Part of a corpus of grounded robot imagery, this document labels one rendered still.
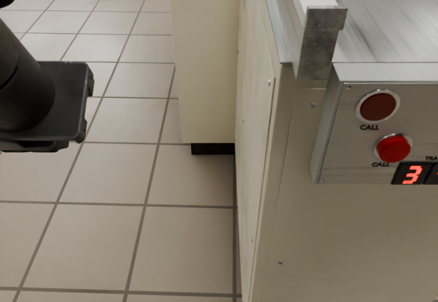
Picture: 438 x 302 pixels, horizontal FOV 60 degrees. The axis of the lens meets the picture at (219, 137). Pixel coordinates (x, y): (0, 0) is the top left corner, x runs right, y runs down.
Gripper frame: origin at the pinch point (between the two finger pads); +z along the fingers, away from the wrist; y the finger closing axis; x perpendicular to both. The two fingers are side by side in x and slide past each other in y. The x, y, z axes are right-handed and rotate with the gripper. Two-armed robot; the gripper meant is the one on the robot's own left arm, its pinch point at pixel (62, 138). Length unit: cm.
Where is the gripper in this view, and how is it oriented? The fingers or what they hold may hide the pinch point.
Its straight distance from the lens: 40.7
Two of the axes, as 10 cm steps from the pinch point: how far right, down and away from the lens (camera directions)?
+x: -0.1, 9.4, -3.4
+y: -10.0, -0.1, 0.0
